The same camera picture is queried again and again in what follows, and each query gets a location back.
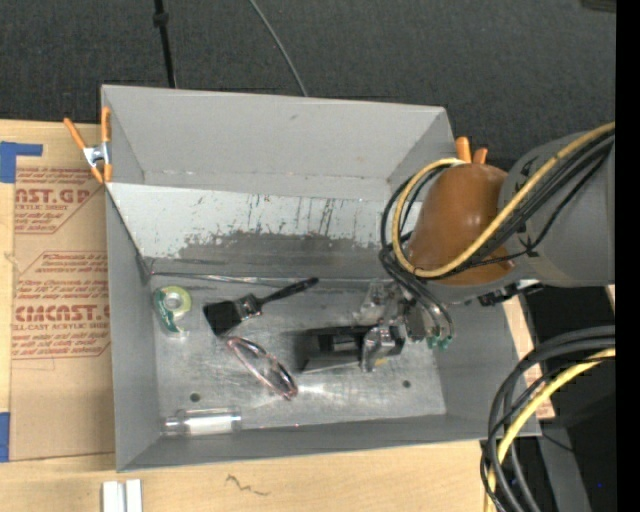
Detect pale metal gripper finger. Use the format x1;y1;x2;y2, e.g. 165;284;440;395
353;282;399;324
359;323;405;374

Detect black flat block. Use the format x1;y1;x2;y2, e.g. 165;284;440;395
298;326;372;374

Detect pink clear glasses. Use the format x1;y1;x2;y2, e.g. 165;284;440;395
225;335;300;402

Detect black paintbrush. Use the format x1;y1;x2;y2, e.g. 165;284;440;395
202;276;320;338

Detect grey metal bin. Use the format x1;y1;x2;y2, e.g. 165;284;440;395
99;83;543;473

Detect clear glass tube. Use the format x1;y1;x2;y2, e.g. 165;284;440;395
161;406;244;437

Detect green and white tape dispenser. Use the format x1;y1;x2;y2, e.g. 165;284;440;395
151;284;194;337

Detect brown cardboard board red print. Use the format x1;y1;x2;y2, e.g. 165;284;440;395
0;118;557;464

